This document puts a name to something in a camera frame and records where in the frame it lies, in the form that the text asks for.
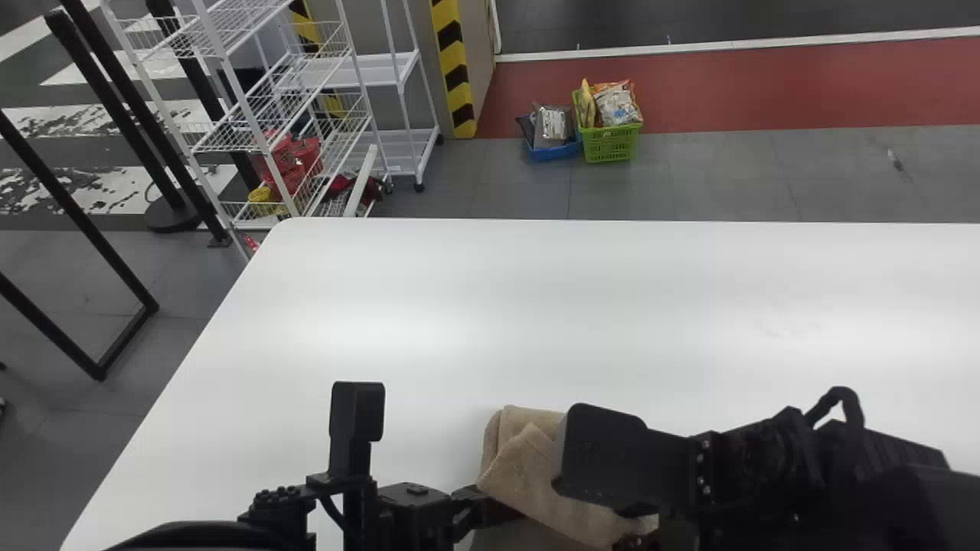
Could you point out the yellow snack packet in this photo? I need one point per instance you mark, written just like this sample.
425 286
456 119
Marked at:
586 107

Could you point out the white snack packet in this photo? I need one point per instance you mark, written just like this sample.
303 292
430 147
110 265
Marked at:
616 103

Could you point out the beige towel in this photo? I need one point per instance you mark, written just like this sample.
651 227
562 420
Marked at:
521 474

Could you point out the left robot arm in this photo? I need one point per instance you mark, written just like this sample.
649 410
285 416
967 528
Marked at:
199 537

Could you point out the green basket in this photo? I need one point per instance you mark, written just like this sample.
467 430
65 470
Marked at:
610 143

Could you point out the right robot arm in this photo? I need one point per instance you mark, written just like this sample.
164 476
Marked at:
857 490

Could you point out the yellow black striped post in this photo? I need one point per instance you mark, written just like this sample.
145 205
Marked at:
453 69

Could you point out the white shelf trolley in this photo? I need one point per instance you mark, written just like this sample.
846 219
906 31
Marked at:
402 69

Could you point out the grey snack packet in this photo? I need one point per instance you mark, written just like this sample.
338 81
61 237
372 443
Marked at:
553 125

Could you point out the red snack packet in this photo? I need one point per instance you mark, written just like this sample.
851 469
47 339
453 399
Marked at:
287 161

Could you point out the blue basket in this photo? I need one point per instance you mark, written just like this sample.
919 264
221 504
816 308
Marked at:
553 151

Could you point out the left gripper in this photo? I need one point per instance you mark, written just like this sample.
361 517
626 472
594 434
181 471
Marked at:
413 516

